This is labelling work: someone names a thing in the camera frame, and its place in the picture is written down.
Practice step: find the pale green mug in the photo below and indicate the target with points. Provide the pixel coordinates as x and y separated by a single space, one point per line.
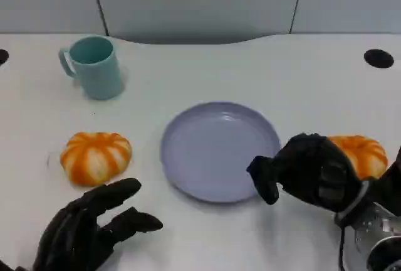
97 70

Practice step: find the orange white toy bread roll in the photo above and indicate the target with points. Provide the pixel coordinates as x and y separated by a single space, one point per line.
94 158
366 155

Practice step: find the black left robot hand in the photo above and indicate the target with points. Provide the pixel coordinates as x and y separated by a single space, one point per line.
72 233

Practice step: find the lilac plate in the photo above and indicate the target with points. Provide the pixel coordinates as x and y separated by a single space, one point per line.
213 151

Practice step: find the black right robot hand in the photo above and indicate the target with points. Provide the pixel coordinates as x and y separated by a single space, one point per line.
310 170

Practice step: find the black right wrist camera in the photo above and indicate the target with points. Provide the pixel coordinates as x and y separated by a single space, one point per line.
393 186

